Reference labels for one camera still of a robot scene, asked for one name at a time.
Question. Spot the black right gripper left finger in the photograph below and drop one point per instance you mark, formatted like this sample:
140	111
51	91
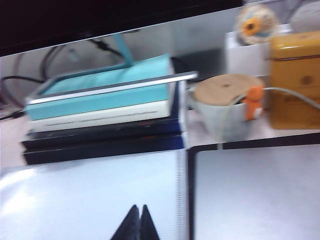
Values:
128	227

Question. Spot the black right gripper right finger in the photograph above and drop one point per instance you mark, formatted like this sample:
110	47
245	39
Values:
148	227

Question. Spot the transparent file bag blue zipper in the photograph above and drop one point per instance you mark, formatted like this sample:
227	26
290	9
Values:
87	195

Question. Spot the dark blue box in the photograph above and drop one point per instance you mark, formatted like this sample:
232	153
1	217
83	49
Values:
100	152

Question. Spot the dark navy book stack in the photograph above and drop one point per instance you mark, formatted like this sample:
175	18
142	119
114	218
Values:
100	136

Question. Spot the white book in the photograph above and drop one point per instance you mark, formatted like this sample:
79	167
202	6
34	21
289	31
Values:
100	118

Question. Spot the silver laptop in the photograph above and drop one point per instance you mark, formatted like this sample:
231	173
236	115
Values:
257	190

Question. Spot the white mug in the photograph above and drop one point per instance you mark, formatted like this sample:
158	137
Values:
212	120

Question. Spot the teal book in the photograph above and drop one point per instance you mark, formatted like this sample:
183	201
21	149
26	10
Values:
100	105

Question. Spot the round cork mug lid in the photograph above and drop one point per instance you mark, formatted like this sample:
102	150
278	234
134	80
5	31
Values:
222	88

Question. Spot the teal ribbon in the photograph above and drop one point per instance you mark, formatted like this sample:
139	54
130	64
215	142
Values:
123	50

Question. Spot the white box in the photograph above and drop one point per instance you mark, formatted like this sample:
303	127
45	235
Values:
247	60

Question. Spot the yellow box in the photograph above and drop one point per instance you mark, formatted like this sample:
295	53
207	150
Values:
295	75

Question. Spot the large black monitor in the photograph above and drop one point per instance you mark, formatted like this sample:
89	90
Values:
100	17

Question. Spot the crocheted ball with sunflower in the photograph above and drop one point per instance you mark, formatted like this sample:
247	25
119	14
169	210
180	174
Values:
257	23

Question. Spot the grey rounded object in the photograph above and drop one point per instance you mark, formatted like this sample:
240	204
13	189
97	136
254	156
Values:
306	15

